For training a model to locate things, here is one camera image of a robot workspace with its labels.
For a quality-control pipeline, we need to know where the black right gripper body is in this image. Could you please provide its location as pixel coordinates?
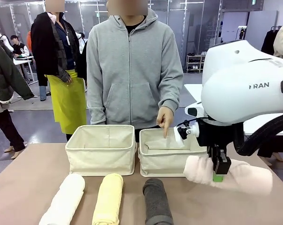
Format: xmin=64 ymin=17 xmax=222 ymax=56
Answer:
xmin=196 ymin=120 xmax=236 ymax=147

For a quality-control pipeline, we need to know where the pink towel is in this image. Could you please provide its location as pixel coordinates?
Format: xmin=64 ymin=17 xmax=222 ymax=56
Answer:
xmin=183 ymin=155 xmax=273 ymax=195

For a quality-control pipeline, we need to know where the dark grey towel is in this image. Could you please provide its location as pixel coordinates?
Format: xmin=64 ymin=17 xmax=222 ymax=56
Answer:
xmin=142 ymin=178 xmax=174 ymax=225

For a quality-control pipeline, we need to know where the white towel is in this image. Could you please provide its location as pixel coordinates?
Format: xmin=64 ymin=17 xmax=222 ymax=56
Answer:
xmin=38 ymin=173 xmax=86 ymax=225

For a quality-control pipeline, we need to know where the person's right forearm grey sleeve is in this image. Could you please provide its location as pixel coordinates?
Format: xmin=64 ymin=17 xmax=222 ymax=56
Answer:
xmin=86 ymin=75 xmax=107 ymax=125

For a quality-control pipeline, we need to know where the person's left forearm grey sleeve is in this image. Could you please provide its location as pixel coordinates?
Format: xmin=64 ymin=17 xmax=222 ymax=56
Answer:
xmin=158 ymin=75 xmax=184 ymax=112

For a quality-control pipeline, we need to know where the person's left hand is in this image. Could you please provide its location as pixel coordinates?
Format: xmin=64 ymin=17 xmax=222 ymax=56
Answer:
xmin=156 ymin=106 xmax=175 ymax=139

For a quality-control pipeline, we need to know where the white table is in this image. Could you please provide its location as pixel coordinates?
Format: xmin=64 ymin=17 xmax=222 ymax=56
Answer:
xmin=184 ymin=83 xmax=283 ymax=137

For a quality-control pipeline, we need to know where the beige fabric basket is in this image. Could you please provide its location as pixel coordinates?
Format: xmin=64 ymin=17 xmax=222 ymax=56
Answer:
xmin=65 ymin=125 xmax=138 ymax=177
xmin=138 ymin=127 xmax=209 ymax=178

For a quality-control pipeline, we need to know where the wooden shoe rack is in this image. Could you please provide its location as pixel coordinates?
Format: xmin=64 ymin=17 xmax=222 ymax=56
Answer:
xmin=186 ymin=54 xmax=207 ymax=73

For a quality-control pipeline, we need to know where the black garment on hanger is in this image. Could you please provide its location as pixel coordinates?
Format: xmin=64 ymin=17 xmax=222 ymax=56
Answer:
xmin=260 ymin=26 xmax=283 ymax=56

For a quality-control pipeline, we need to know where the person in grey hoodie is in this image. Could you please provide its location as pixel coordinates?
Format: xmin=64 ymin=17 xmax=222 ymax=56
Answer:
xmin=86 ymin=0 xmax=184 ymax=131

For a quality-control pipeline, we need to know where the yellow rolled towel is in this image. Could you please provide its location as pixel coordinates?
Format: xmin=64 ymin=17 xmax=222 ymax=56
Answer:
xmin=92 ymin=173 xmax=124 ymax=225

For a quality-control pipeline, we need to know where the person in yellow apron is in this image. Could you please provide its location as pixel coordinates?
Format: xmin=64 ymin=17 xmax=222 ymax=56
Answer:
xmin=30 ymin=0 xmax=88 ymax=141

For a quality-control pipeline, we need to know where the white desk with items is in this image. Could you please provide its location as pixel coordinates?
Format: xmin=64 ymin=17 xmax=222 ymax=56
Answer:
xmin=13 ymin=55 xmax=35 ymax=83

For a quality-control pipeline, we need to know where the seated person in varsity jacket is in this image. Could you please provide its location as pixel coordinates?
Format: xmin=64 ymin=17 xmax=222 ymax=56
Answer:
xmin=9 ymin=35 xmax=30 ymax=58

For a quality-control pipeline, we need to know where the person in dark green jacket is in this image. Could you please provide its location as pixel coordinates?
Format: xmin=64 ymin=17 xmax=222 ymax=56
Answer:
xmin=0 ymin=32 xmax=35 ymax=160

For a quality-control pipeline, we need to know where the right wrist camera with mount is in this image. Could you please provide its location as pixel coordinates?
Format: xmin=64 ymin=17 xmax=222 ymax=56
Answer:
xmin=174 ymin=124 xmax=200 ymax=149

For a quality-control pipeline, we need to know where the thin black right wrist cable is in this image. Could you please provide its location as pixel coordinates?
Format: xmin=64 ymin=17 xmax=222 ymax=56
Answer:
xmin=176 ymin=118 xmax=200 ymax=128

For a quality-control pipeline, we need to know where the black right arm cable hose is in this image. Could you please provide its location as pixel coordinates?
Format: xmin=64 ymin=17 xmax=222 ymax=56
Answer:
xmin=234 ymin=112 xmax=283 ymax=157

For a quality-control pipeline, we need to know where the black camera stand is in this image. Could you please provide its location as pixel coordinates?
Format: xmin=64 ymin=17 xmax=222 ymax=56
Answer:
xmin=237 ymin=25 xmax=247 ymax=41

